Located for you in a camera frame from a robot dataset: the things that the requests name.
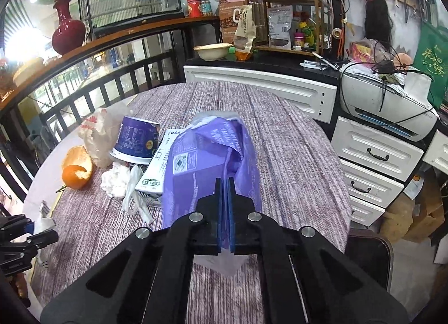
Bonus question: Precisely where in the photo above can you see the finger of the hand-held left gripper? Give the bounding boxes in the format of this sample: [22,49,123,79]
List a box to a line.
[0,216,34,239]
[27,229,59,250]

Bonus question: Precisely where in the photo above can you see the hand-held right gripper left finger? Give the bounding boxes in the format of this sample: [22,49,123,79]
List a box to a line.
[40,178,228,324]

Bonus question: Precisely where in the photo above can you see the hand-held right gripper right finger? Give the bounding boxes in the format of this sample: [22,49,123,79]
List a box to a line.
[228,177,410,324]

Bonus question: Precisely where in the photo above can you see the purple plastic bag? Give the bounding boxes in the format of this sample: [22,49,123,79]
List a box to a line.
[162,111,263,277]

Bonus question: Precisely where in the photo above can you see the purple paper cup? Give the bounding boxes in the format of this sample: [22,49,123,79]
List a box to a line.
[112,115,162,165]

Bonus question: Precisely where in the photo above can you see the grey purple tablecloth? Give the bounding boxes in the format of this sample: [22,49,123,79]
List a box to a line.
[23,81,352,324]

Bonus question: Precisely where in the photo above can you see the peeled orange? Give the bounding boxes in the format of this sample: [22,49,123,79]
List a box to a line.
[62,165,92,190]

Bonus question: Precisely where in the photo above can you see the white milk carton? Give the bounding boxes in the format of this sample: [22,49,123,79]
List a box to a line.
[135,129,191,207]

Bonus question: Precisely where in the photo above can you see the clear plastic wrapper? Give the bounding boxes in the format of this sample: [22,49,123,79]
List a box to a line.
[122,165,155,226]

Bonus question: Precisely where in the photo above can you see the flat orange peel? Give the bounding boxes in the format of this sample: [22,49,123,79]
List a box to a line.
[64,145,96,171]

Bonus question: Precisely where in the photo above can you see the crumpled white tissue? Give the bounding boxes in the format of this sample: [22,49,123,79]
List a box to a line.
[101,162,132,199]

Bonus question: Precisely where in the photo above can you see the white red-printed plastic bag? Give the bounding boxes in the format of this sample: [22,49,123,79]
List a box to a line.
[78,107,134,169]

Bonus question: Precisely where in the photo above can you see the white cabinet door panel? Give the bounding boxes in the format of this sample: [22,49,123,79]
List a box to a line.
[184,65,338,123]

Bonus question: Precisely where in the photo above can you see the dark chair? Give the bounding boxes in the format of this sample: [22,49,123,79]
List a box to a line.
[345,229,394,293]

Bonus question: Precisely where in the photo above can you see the black metal railing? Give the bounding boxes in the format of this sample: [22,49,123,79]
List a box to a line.
[0,28,191,202]

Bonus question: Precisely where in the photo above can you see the black countertop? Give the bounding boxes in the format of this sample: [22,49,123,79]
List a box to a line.
[184,49,342,73]

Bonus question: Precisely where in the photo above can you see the beige bowl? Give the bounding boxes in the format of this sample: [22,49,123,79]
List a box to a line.
[193,44,233,61]

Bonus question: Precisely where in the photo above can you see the beige paper snack bag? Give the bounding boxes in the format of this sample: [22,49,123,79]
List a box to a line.
[234,5,255,60]

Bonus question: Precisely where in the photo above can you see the white printer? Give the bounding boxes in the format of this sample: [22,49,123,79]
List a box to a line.
[340,63,439,142]

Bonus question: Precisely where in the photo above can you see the cardboard boxes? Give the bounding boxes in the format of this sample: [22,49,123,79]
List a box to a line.
[380,170,448,244]

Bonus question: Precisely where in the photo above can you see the dark pouch with white label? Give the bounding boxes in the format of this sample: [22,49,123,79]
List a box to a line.
[268,5,293,50]

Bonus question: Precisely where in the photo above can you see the yellow bottle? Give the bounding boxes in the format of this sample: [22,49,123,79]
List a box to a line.
[298,21,317,48]

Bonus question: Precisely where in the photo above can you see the red ceramic vase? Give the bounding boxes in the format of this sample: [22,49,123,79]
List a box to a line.
[52,0,87,56]

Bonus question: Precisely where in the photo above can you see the brown printed box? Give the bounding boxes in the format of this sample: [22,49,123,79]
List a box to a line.
[217,0,246,45]

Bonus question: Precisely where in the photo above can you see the wooden counter ledge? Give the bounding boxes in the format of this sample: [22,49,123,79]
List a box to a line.
[0,16,221,111]

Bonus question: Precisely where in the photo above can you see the red packaging pile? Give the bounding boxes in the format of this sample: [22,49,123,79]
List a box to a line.
[346,40,386,64]

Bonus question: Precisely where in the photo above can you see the white side drawer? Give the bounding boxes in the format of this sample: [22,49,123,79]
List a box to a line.
[422,130,448,175]

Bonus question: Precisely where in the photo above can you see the black hair wig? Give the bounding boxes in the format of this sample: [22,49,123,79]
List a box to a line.
[364,0,393,46]

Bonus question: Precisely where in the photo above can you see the green tote bag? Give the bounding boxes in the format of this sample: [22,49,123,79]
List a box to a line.
[413,21,448,108]

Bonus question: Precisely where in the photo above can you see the black cables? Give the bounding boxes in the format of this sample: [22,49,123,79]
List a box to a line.
[339,40,435,125]

